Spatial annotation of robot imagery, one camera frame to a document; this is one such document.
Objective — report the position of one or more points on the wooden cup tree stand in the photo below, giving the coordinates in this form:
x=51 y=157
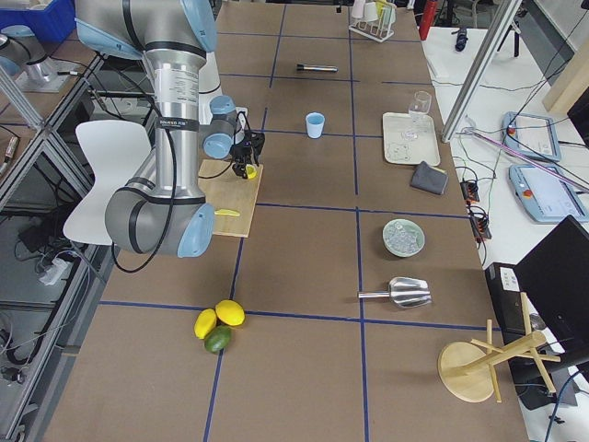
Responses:
x=467 y=369

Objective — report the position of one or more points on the black monitor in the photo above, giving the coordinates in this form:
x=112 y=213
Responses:
x=554 y=274

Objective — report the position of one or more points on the teach pendant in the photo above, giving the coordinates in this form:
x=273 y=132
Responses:
x=531 y=135
x=545 y=198

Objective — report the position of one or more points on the aluminium frame post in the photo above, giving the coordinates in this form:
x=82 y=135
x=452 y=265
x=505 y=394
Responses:
x=498 y=27

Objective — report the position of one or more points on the lower teach pendant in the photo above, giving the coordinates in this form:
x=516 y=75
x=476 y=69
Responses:
x=545 y=198

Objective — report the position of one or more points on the black computer box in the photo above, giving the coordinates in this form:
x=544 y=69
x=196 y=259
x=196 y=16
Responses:
x=505 y=295

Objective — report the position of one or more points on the wooden cutting board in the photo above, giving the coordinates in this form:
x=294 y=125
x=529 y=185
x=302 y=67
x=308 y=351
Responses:
x=228 y=191

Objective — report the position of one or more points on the white cup rack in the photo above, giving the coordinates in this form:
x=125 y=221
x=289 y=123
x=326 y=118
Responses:
x=373 y=19

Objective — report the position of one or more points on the white chair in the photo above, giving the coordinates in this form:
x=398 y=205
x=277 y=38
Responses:
x=114 y=150

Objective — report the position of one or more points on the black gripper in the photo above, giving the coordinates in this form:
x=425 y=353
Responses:
x=240 y=154

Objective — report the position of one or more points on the upper teach pendant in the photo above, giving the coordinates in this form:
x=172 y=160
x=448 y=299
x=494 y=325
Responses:
x=531 y=135

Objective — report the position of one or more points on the yellow plastic knife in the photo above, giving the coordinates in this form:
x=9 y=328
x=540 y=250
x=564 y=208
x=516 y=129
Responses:
x=227 y=212

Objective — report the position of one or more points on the green lime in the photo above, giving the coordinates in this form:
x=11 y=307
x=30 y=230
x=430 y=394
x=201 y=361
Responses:
x=218 y=339

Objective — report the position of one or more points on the steel ice scoop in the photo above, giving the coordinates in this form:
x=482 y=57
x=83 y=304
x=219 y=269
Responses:
x=403 y=292

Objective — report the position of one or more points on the cream bear tray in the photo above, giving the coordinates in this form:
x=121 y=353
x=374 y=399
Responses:
x=409 y=144

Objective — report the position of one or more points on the green bowl of ice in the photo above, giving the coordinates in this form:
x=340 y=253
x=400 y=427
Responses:
x=403 y=238

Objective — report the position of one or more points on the yellow lemon at edge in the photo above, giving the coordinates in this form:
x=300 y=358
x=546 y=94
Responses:
x=205 y=323

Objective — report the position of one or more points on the clear wine glass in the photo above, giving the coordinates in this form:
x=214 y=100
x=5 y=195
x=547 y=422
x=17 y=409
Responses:
x=418 y=108

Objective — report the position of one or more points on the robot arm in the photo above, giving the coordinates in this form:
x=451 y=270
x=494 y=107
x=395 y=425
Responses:
x=161 y=208

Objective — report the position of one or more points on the yellow lemon half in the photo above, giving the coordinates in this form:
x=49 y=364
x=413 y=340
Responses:
x=251 y=172

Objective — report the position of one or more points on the steel muddler black tip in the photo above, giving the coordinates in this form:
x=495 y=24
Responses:
x=317 y=68

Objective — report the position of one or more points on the light blue cup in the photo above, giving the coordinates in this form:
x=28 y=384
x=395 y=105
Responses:
x=315 y=124

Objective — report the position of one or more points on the grey folded cloth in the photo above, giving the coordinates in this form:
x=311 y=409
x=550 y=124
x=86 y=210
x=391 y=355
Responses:
x=429 y=179

